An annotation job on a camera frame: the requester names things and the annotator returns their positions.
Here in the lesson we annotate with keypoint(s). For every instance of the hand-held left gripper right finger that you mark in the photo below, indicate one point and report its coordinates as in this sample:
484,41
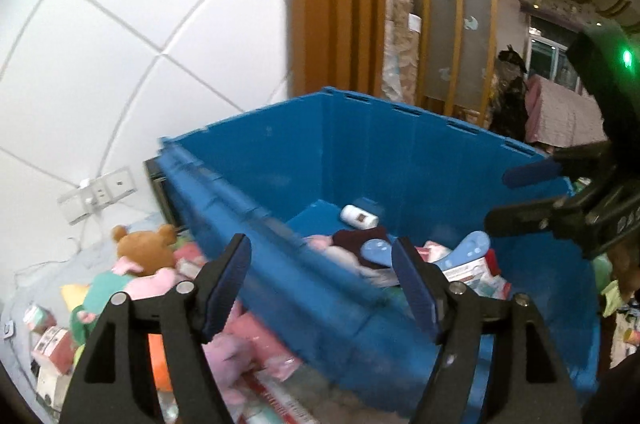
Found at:
415,294

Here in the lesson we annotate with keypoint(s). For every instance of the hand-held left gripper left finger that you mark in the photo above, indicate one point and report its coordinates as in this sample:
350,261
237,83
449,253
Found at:
225,289

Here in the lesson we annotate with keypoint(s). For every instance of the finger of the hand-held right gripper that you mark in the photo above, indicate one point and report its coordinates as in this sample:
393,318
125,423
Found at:
520,219
530,173

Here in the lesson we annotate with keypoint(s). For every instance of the pig plush orange dress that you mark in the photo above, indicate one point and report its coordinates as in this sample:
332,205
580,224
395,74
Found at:
225,354

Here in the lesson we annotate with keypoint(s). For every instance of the pig plush teal dress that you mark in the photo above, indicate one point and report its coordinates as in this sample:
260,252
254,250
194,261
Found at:
107,291

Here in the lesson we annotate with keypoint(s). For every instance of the blue plastic crate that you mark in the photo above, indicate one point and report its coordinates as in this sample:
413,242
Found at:
400,153

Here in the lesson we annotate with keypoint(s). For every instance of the red white flat box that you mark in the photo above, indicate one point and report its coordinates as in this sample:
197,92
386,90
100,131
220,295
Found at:
465,273

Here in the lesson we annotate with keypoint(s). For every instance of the light blue foot-shaped scoop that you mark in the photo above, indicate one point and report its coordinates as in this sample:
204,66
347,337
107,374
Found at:
377,250
467,249

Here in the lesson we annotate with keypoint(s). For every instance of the table with pink cloth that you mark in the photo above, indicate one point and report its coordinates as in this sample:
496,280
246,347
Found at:
560,113

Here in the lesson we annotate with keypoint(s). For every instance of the pink packet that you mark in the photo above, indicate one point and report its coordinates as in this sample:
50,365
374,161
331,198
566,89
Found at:
270,344

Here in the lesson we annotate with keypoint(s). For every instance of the dark ornament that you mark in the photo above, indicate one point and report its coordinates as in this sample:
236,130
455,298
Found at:
510,98

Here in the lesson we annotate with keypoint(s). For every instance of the maroon cloth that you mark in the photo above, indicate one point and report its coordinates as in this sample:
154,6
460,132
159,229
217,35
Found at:
350,241

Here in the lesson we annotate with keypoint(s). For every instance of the brown teddy bear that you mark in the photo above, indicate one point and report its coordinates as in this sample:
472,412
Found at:
145,249

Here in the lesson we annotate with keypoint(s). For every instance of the white pill bottle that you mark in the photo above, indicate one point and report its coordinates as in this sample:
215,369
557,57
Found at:
359,216

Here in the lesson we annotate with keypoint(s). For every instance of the yellow sponge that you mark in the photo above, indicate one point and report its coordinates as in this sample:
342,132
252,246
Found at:
74,294

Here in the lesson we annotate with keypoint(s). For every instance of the wooden framed frosted screen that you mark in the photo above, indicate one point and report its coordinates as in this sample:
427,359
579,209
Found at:
450,3

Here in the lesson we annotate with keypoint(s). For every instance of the white charger plug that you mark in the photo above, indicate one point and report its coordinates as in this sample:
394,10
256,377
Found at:
86,191

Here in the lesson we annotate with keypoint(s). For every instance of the red white medicine box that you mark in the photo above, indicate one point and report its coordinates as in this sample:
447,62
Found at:
55,346

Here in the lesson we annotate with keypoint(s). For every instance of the patterned paper roll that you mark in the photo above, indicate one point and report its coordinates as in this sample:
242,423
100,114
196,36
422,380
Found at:
400,43

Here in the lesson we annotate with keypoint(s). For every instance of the pink green small box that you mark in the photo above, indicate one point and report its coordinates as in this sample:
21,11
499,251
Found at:
40,316

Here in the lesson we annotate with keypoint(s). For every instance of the small white device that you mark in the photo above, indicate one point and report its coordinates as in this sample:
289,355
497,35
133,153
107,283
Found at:
7,330

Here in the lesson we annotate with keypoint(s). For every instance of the white wall socket panel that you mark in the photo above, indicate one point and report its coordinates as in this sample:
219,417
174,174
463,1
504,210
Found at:
117,184

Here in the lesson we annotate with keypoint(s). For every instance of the wooden wall trim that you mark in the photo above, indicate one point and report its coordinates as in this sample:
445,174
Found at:
330,3

